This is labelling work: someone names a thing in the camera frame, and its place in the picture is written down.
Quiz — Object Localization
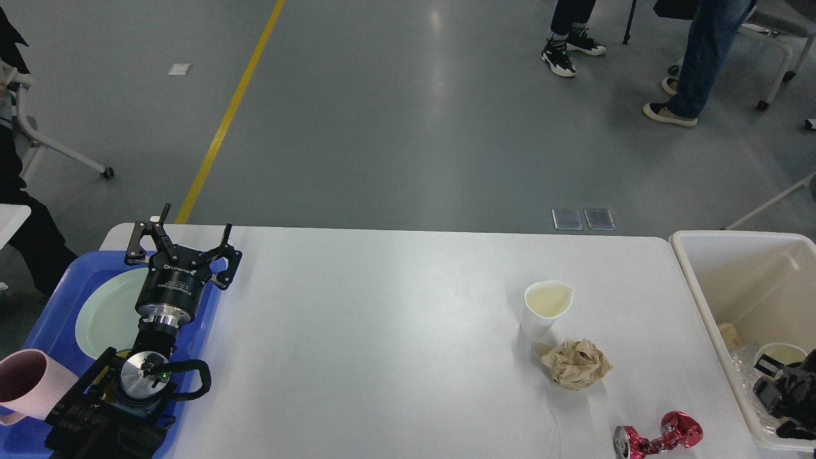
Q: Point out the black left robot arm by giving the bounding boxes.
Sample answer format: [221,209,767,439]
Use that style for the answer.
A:
[45,205,242,458]

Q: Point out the white paper cup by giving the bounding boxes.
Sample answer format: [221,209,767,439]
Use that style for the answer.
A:
[753,343,811,383]
[520,280,575,342]

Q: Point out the mint green plate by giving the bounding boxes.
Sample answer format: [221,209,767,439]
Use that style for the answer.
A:
[74,268,147,360]

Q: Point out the white office chair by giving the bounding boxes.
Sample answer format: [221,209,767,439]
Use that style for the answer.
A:
[668,6,816,112]

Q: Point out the pink mug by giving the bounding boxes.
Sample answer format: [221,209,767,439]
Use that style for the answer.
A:
[1,349,78,426]

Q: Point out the blue plastic tray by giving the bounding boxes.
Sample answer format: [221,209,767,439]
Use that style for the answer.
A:
[1,251,222,458]

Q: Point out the crumpled brown napkin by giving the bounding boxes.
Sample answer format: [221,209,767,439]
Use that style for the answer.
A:
[534,339,614,390]

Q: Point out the person in blue jeans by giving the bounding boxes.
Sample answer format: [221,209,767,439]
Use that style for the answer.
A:
[642,1,757,128]

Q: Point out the foil sheet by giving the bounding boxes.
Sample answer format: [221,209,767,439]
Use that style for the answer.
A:
[731,342,780,439]

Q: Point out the brown paper bag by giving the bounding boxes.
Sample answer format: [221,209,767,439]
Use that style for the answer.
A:
[717,323,745,355]

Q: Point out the red candy wrapper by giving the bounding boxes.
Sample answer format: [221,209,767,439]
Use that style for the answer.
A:
[613,411,704,458]

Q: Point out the beige plastic bin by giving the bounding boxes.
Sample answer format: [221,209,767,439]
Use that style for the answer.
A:
[670,231,815,453]

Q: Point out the person in black trousers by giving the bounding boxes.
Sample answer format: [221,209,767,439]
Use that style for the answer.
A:
[0,6,78,297]

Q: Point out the white chair at left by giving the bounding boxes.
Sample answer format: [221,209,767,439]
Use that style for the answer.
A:
[0,64,115,192]

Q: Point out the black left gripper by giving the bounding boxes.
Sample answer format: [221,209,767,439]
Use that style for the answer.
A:
[123,205,242,329]

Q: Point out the small white side table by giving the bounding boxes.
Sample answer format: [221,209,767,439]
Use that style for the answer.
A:
[0,203,31,249]

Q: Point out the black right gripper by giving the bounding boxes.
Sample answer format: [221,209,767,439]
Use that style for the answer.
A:
[754,351,815,441]

